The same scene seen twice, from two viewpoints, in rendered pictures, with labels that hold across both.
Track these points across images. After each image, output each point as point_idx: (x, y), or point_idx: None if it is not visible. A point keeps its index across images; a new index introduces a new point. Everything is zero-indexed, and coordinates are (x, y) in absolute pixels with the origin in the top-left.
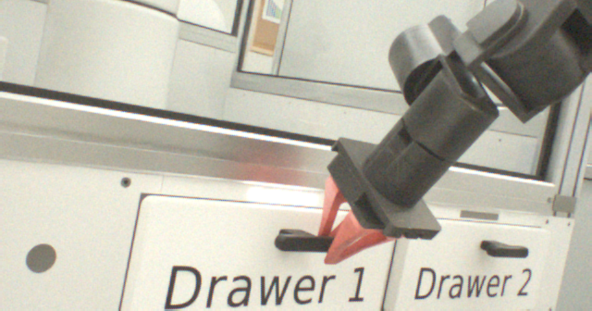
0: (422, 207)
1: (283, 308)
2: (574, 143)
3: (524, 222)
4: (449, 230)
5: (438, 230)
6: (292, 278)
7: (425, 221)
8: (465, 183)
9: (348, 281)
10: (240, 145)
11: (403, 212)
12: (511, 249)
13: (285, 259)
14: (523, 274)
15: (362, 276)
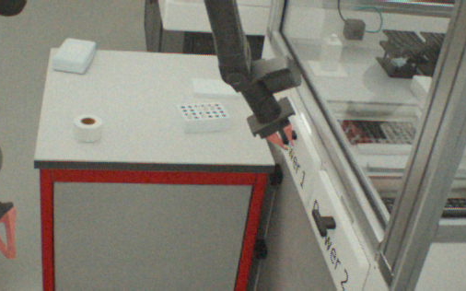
0: (261, 125)
1: (291, 163)
2: (397, 223)
3: (363, 246)
4: (324, 192)
5: (250, 132)
6: (294, 154)
7: (253, 127)
8: (343, 179)
9: (301, 174)
10: (301, 93)
11: (254, 120)
12: (316, 219)
13: (294, 144)
14: (344, 273)
15: (303, 176)
